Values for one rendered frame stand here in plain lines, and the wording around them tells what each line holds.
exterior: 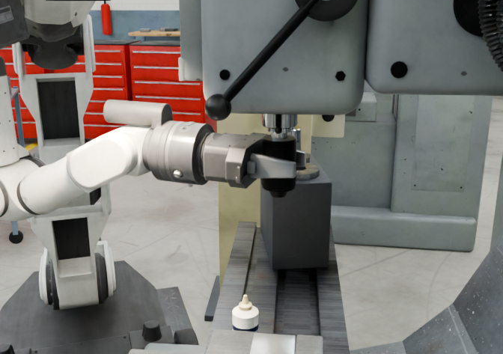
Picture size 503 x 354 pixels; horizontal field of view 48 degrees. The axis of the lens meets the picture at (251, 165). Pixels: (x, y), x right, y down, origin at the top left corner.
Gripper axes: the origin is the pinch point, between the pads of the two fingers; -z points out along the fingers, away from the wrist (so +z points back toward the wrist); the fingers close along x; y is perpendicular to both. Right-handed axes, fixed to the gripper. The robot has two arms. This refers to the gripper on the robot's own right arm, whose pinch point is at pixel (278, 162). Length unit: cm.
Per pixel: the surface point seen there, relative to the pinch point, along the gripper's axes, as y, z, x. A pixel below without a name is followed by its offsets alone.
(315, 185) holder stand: 14.2, 2.4, 33.6
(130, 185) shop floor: 124, 211, 299
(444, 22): -19.3, -19.7, -7.1
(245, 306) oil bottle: 22.9, 4.7, -0.3
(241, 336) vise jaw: 21.4, 1.7, -9.9
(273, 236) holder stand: 25.0, 9.8, 30.1
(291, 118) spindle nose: -6.5, -1.9, -1.3
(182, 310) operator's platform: 83, 59, 85
